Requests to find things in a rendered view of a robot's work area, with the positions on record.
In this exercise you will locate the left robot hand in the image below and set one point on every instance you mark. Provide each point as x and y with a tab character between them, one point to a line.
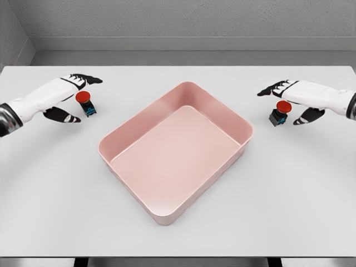
57	90

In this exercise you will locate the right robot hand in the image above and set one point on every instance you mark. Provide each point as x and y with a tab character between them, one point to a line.
303	90

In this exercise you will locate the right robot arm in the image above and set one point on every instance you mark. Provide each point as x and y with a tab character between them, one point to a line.
346	101

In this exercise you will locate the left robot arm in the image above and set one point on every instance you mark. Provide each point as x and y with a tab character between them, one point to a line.
16	112

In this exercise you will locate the pink rectangular basket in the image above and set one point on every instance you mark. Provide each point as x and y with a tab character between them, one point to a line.
178	155

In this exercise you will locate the red button industrial switch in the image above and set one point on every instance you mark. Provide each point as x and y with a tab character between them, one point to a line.
280	112
86	104

